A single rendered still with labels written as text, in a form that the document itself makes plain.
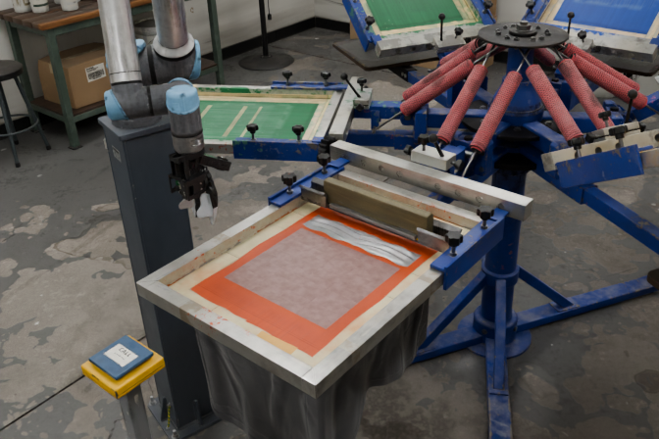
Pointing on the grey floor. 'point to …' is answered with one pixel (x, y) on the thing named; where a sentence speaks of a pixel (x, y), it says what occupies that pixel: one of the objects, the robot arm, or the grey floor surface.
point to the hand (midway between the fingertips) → (206, 215)
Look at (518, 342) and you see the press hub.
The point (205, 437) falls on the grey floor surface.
